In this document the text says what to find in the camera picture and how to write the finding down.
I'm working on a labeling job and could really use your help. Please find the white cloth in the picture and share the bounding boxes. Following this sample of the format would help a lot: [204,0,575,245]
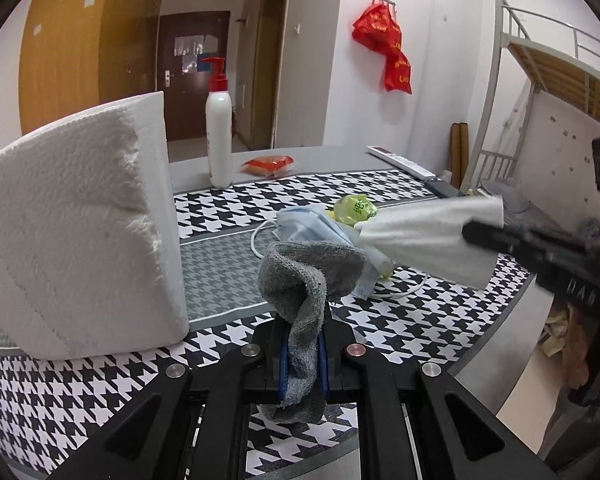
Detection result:
[355,196,504,289]

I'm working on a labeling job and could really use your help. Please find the green plastic bag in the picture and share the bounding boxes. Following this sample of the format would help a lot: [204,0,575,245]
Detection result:
[327,194,378,226]

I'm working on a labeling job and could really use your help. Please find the grey sock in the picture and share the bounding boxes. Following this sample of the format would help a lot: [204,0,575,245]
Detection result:
[258,240,367,425]

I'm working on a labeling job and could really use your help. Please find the blue face mask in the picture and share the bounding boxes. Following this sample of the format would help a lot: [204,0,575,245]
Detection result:
[250,204,422,302]

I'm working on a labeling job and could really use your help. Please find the black smartphone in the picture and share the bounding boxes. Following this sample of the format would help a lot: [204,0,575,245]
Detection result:
[425,179,464,198]

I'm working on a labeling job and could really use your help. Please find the white remote control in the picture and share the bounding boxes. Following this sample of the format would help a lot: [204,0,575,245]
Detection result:
[366,146,437,181]

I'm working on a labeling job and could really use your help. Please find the houndstooth table mat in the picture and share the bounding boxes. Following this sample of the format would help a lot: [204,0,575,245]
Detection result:
[0,170,530,476]

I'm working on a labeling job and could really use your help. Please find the metal bunk bed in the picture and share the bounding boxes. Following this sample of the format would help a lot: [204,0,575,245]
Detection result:
[462,0,600,232]

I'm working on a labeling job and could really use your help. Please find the white foam box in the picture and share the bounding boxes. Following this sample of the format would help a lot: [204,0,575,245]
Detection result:
[0,92,189,360]

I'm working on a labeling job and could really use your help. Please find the red hanging bags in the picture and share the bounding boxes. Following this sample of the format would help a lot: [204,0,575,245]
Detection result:
[352,0,412,94]

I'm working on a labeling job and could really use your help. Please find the red snack packet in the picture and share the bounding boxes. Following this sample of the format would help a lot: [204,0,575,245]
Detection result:
[240,155,294,178]

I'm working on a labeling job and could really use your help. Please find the white pump lotion bottle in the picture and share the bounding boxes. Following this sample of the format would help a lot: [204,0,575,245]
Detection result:
[206,56,234,188]

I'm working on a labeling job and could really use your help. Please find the dark brown door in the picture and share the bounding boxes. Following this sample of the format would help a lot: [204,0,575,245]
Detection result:
[157,11,230,142]

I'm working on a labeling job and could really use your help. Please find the wooden wardrobe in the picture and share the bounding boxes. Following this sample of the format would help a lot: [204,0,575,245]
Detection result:
[18,0,161,133]

